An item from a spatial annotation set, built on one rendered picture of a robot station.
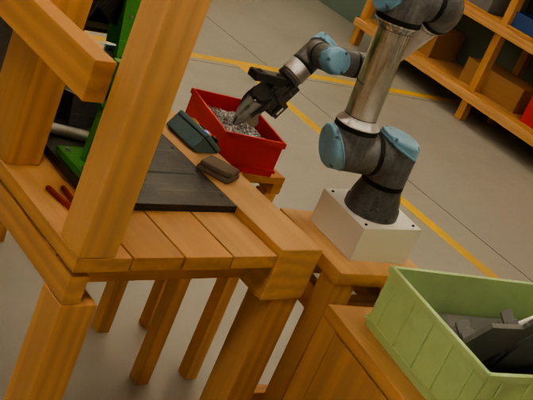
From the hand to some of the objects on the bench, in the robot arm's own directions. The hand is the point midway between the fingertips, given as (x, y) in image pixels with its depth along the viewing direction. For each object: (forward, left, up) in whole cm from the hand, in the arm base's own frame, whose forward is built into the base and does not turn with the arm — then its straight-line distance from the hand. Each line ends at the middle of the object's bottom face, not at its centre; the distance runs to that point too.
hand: (235, 119), depth 279 cm
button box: (+9, -4, -13) cm, 16 cm away
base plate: (+40, -21, -10) cm, 46 cm away
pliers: (+62, +36, -8) cm, 72 cm away
